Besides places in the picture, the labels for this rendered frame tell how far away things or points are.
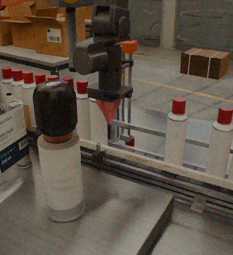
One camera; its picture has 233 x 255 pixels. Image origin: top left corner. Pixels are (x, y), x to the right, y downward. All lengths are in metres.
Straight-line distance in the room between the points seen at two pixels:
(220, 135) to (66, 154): 0.36
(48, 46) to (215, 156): 2.08
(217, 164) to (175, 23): 6.02
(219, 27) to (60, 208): 5.92
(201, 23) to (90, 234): 6.05
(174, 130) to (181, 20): 5.97
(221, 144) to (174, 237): 0.24
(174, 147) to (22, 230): 0.41
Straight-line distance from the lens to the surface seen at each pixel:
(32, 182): 0.82
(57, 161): 0.60
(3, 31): 3.17
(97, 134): 0.90
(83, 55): 0.67
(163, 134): 0.86
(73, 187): 0.64
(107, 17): 0.71
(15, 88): 1.06
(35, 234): 0.68
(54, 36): 2.57
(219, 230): 0.77
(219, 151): 0.76
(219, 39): 6.41
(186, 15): 6.64
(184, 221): 0.77
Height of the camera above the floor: 1.35
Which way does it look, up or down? 26 degrees down
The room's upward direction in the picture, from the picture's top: straight up
